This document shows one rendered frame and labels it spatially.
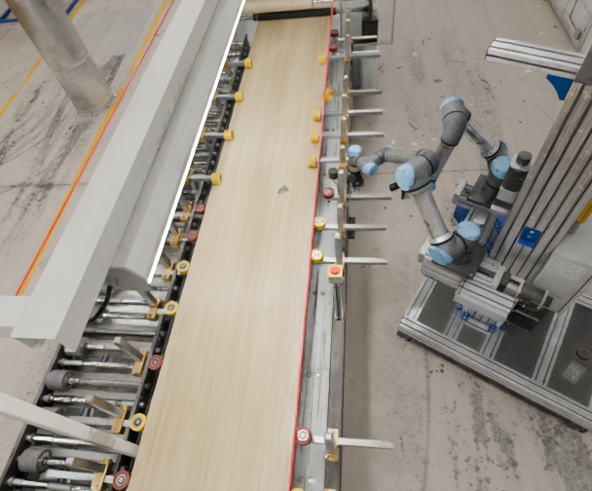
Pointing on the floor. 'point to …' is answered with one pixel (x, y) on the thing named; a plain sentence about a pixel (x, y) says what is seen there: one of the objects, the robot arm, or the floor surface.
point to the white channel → (92, 233)
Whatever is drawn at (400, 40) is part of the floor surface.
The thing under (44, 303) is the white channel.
